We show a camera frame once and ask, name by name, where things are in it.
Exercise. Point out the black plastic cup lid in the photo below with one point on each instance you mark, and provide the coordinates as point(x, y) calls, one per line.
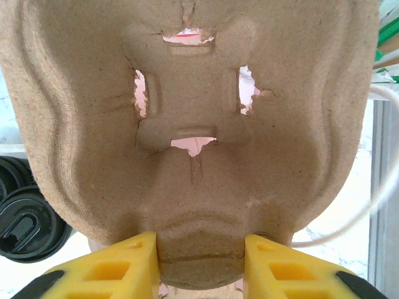
point(53, 224)

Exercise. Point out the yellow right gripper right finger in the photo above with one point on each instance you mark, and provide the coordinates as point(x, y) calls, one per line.
point(265, 280)

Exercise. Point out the green plastic stirrer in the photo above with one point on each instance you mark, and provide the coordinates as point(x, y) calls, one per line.
point(389, 29)

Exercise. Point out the brown cardboard cup carrier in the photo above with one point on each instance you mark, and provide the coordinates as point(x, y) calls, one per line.
point(199, 93)

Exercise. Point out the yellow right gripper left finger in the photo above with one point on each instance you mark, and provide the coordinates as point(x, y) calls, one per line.
point(137, 280)

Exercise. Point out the green wrapped straw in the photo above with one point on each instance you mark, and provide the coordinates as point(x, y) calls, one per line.
point(381, 56)

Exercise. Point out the stack of black lids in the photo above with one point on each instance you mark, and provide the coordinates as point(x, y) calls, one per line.
point(12, 174)

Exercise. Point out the aluminium right table rail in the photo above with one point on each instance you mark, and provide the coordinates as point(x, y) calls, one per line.
point(381, 149)

